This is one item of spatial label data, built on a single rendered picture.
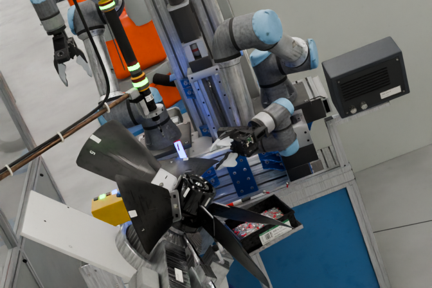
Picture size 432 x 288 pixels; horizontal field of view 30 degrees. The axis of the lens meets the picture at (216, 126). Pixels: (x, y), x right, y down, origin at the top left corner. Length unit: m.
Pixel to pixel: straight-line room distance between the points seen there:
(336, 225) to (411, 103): 1.64
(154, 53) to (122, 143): 3.94
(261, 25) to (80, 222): 0.87
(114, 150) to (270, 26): 0.67
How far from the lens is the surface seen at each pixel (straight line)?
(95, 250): 2.38
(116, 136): 2.47
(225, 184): 3.30
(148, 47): 6.35
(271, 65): 3.10
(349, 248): 3.16
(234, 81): 2.77
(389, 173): 4.57
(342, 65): 2.81
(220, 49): 2.74
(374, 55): 2.82
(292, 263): 3.14
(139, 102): 2.36
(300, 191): 2.97
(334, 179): 2.98
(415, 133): 4.68
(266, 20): 2.68
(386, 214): 4.24
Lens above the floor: 2.29
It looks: 23 degrees down
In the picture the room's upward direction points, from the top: 22 degrees counter-clockwise
